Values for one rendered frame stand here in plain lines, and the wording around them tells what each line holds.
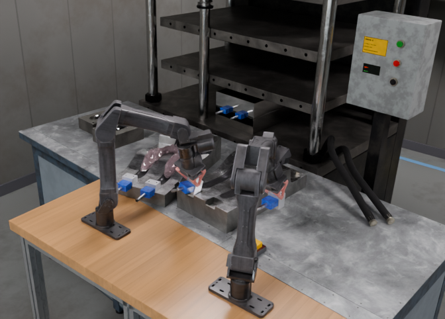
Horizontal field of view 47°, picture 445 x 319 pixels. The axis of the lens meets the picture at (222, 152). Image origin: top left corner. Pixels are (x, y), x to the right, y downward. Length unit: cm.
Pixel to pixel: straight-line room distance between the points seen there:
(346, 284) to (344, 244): 22
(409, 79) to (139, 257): 130
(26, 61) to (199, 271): 242
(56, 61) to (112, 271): 242
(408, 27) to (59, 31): 248
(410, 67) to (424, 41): 11
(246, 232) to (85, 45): 281
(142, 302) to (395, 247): 89
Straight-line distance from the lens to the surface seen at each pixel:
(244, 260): 149
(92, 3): 403
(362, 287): 170
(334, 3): 225
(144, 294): 161
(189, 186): 187
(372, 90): 234
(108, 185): 180
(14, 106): 378
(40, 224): 199
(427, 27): 222
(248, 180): 137
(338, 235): 191
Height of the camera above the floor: 184
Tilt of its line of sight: 25 degrees down
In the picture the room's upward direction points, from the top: 2 degrees clockwise
